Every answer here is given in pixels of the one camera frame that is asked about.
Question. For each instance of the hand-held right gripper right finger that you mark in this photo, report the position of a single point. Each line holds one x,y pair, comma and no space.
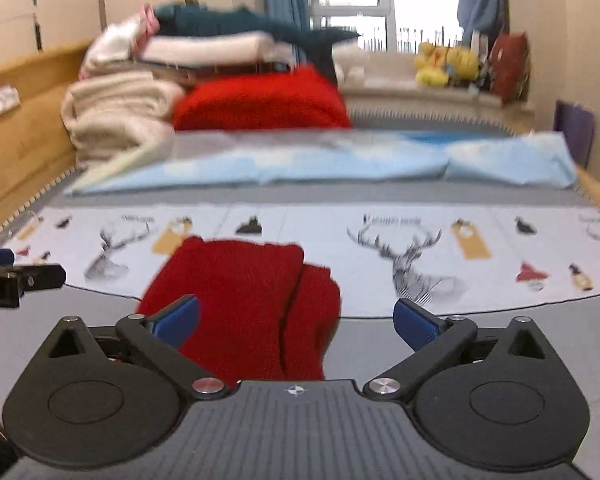
415,325

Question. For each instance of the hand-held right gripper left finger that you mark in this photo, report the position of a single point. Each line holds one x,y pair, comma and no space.
177,317

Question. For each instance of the red knit sweater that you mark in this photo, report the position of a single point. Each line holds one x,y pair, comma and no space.
240,290

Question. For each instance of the deer printed white sheet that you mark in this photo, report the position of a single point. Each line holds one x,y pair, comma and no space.
320,255

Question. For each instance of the white crumpled packet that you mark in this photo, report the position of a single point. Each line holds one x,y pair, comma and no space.
2,100

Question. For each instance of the beige blanket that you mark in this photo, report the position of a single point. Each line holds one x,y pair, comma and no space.
115,110

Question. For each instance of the light blue quilt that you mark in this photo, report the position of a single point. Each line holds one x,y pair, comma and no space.
330,160

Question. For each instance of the red knit garment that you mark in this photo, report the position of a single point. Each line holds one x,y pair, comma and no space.
260,100

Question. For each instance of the white cloth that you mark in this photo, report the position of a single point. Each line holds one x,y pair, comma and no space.
112,47

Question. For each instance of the beige wardrobe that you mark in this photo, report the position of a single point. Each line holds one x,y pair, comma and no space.
10,10

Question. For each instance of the purple bag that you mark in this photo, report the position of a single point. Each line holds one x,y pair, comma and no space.
574,132

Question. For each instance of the yellow plush toy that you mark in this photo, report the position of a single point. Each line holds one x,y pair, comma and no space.
445,65

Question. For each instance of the cream folded blanket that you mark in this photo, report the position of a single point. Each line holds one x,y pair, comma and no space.
215,50

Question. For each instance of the red cushion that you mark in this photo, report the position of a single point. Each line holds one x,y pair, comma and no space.
510,67

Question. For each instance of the pink cloth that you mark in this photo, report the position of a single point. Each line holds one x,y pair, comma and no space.
151,20

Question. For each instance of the teal cloth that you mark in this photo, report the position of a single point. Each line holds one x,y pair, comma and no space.
215,17

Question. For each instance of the wooden bed frame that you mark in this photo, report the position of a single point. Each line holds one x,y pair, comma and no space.
30,135

